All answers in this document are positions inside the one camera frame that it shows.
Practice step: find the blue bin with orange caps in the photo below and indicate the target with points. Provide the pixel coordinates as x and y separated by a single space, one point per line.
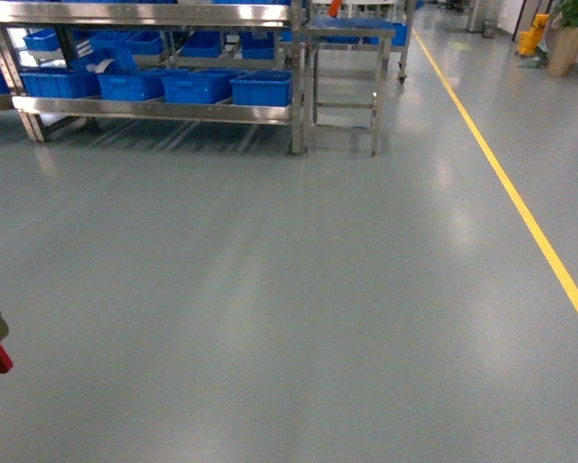
271 88

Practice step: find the empty blue plastic bin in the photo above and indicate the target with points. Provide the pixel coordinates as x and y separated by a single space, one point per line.
207 86

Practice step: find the small steel side table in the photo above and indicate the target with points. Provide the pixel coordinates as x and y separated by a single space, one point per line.
345 77

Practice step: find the stainless steel flow rack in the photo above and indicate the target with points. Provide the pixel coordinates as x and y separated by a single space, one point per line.
42 116

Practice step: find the blue plastic bin far left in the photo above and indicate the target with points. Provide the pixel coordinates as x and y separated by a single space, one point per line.
60 83

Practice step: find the yellow mop bucket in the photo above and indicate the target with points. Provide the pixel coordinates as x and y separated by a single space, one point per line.
529 40

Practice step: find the potted plant beige planter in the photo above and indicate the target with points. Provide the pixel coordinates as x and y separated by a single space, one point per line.
563 48

